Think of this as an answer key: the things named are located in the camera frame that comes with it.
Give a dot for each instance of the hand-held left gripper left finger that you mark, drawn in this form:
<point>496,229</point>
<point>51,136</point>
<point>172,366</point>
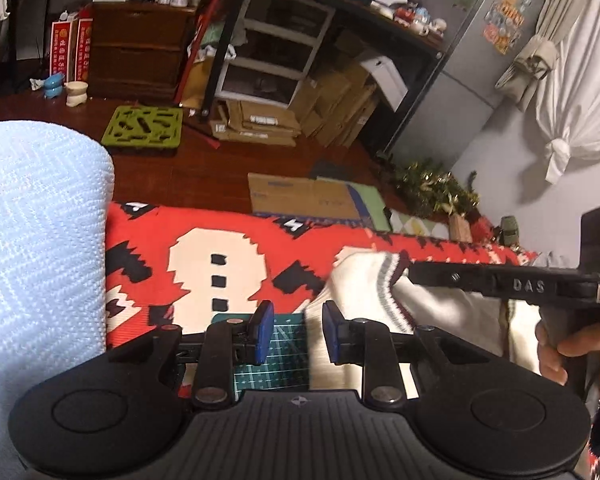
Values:
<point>260,332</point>

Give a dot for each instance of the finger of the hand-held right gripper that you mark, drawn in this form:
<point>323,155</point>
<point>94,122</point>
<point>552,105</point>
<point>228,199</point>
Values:
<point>445,275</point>

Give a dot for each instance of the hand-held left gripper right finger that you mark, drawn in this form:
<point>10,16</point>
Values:
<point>332,332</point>

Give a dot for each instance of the cream knit sweater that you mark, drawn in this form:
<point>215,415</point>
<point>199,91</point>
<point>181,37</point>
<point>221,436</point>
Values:
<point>460,320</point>

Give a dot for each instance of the person's right hand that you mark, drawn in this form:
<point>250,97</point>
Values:
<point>590,342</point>

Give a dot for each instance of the green cutting mat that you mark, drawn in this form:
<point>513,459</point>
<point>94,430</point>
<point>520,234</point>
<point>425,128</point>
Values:
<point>287,355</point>

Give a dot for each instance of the green tinsel garland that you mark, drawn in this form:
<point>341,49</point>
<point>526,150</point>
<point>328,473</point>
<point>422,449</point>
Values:
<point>430,190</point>

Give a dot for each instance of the pale green foam sheet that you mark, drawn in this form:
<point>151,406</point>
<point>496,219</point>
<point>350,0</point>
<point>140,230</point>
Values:
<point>375,207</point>

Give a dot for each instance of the red patterned blanket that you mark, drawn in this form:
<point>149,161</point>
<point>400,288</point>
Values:
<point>290,240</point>

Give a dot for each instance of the large flat cardboard sheet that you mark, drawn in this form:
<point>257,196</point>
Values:
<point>300,195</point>

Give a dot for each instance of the silver refrigerator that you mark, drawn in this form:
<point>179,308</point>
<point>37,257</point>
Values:
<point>460,90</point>

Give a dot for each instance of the white cardboard box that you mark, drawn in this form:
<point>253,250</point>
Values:
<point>387,82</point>

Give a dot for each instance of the white tied curtain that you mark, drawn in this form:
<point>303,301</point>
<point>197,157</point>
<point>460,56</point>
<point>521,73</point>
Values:
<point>585,85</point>

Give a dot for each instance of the stack of flat cardboard boxes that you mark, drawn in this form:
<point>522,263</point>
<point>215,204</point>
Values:
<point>260,125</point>

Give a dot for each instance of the row of upright cardboard sheets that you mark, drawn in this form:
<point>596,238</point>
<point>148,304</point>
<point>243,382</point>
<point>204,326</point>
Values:
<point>330,100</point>

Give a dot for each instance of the beige hanging garment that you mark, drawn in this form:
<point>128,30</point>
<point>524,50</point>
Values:
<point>530,70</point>

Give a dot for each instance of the light blue folded blanket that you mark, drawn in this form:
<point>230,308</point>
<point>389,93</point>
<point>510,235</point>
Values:
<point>40,240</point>

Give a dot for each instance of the green foam tray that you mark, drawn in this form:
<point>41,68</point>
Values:
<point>112,140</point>

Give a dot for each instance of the cluster of small figurines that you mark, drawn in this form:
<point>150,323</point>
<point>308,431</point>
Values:
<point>420,17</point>

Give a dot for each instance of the cluster of fridge magnets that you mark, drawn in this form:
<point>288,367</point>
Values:
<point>507,15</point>

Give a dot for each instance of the white plastic drawer unit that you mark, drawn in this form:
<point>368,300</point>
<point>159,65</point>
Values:
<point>280,62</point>

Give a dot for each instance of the cream pet bowl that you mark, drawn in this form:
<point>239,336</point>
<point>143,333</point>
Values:
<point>76,94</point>

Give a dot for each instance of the brown wooden drawer cabinet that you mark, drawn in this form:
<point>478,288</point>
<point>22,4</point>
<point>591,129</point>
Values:
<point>140,55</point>

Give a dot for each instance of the blue pet bowl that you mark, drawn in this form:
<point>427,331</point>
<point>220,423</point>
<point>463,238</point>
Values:
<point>54,87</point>

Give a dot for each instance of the red printed tall box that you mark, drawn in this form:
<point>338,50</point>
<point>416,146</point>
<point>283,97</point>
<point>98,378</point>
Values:
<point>61,52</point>
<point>83,50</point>

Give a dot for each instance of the black frame wooden desk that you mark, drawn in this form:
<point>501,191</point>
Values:
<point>420,92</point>

